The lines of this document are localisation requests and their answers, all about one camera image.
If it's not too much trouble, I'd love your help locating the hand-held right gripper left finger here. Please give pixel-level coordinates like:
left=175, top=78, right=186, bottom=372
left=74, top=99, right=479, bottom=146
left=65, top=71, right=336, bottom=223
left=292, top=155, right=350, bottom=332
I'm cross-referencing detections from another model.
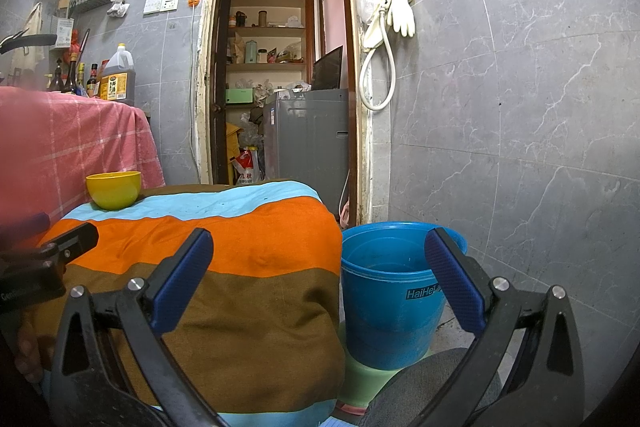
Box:
left=48, top=228, right=223, bottom=427

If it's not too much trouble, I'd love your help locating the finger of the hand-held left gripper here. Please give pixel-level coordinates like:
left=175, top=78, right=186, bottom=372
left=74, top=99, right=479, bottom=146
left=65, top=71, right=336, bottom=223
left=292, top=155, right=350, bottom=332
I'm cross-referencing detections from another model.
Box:
left=0, top=213, right=51, bottom=248
left=0, top=222, right=99, bottom=280

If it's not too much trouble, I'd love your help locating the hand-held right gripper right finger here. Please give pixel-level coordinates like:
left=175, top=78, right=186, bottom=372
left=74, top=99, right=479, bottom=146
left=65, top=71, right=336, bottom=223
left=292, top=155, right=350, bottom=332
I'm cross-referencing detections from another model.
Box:
left=424, top=227, right=586, bottom=427

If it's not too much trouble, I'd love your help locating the blue bucket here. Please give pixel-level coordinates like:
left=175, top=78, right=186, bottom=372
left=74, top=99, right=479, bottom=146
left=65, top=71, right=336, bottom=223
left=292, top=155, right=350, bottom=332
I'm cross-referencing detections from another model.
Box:
left=341, top=221, right=468, bottom=370

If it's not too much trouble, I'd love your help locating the person's left hand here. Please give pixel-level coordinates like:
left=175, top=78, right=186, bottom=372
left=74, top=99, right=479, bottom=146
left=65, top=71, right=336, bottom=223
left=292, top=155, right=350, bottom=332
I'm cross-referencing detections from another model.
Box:
left=14, top=321, right=55, bottom=383

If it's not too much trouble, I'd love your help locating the yellow bowl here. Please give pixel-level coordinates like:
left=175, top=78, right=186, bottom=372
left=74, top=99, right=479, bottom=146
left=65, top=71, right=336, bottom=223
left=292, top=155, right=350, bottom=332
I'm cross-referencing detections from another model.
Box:
left=86, top=171, right=142, bottom=211

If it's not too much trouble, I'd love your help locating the orange blue brown striped blanket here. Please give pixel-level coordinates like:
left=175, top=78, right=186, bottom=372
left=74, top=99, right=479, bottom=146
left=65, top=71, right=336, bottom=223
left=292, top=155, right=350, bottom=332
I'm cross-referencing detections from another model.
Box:
left=20, top=179, right=348, bottom=427

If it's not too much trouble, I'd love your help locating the pink checked cloth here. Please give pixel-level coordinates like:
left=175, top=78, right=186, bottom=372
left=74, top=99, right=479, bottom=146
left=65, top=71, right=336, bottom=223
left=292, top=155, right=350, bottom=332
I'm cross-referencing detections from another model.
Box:
left=0, top=87, right=166, bottom=253

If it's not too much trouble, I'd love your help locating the red white rice bag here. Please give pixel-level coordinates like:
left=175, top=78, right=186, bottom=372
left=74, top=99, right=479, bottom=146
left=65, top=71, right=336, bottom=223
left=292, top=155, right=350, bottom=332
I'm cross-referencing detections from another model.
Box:
left=231, top=147, right=263, bottom=186

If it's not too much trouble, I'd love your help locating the green plastic stool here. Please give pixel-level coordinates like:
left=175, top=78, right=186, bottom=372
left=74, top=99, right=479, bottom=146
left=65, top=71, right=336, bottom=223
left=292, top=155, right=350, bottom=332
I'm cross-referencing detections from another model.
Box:
left=337, top=322, right=401, bottom=413

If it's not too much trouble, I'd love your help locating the yellow bag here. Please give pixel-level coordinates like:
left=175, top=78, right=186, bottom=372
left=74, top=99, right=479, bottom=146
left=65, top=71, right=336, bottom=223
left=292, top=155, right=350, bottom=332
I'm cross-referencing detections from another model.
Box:
left=226, top=122, right=241, bottom=162

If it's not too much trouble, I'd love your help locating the cooking wine jug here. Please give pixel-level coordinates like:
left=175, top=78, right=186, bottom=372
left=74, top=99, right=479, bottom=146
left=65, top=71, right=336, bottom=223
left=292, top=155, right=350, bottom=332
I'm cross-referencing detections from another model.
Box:
left=98, top=43, right=137, bottom=105

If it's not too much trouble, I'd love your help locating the grey small fridge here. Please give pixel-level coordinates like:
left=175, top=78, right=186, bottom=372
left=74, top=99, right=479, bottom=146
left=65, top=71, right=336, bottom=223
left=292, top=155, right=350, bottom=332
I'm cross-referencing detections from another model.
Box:
left=262, top=88, right=349, bottom=208

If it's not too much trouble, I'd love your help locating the dark brown door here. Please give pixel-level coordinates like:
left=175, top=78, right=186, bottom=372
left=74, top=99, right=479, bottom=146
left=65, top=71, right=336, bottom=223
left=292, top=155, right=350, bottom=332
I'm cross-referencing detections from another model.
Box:
left=209, top=0, right=236, bottom=186

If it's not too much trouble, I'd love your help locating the wooden shelf unit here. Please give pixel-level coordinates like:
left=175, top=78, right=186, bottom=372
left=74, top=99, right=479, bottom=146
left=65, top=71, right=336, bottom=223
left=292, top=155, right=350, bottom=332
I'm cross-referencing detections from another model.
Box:
left=227, top=0, right=316, bottom=108

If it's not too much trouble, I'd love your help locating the white rubber glove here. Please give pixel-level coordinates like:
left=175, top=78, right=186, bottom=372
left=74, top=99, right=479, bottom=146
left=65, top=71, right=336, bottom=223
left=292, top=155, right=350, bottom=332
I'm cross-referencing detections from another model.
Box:
left=391, top=0, right=416, bottom=38

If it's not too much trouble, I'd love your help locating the clear plastic bag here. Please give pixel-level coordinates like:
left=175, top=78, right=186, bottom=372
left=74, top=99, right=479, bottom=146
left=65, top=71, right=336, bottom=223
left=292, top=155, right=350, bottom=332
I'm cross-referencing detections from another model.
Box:
left=357, top=0, right=382, bottom=25

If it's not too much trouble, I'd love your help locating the white wall cable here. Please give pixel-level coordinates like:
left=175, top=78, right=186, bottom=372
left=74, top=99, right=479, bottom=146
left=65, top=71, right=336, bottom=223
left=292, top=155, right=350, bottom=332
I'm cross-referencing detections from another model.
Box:
left=189, top=5, right=199, bottom=180

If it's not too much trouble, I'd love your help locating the black handled pan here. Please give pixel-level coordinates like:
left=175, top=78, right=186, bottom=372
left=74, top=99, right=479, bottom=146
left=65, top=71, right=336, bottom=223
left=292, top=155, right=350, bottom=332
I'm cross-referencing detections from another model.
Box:
left=0, top=32, right=58, bottom=55

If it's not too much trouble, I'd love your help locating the wooden door frame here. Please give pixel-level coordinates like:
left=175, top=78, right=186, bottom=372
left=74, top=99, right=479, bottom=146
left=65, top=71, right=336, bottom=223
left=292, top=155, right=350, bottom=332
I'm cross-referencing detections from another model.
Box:
left=192, top=0, right=373, bottom=228

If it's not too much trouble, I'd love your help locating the white hose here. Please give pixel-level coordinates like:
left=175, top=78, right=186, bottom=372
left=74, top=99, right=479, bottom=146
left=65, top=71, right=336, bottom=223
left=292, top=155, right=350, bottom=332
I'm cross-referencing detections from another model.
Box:
left=359, top=0, right=397, bottom=112

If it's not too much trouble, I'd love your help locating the grey wall rack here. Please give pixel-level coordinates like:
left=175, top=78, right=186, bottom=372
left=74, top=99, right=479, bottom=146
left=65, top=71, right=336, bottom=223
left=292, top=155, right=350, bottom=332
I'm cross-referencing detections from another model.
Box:
left=68, top=0, right=117, bottom=18

